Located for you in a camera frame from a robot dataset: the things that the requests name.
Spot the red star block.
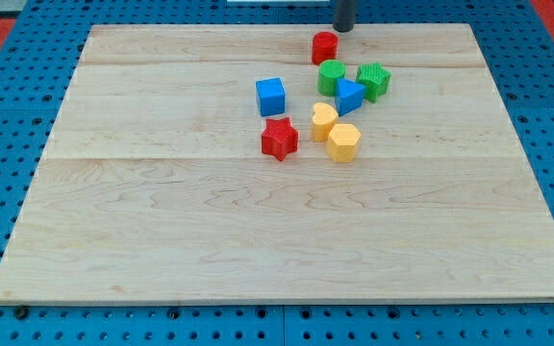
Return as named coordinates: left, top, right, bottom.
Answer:
left=261, top=117, right=299, bottom=161

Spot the blue cube block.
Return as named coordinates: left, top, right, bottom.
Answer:
left=255, top=78, right=286, bottom=117

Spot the blue triangle block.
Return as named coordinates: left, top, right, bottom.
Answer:
left=335, top=78, right=365, bottom=116

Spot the yellow hexagon block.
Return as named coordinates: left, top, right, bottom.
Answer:
left=326, top=123, right=362, bottom=163

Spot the green cylinder block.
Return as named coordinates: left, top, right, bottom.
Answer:
left=316, top=60, right=346, bottom=96

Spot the red cylinder block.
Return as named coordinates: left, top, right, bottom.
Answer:
left=311, top=32, right=339, bottom=65

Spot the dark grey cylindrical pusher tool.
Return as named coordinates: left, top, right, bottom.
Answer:
left=332, top=0, right=357, bottom=33

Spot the green star block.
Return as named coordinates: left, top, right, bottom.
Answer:
left=356, top=62, right=391, bottom=103

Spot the yellow heart block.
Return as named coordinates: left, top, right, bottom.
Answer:
left=311, top=102, right=339, bottom=142

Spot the light wooden board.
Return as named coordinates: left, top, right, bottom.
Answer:
left=0, top=24, right=554, bottom=307

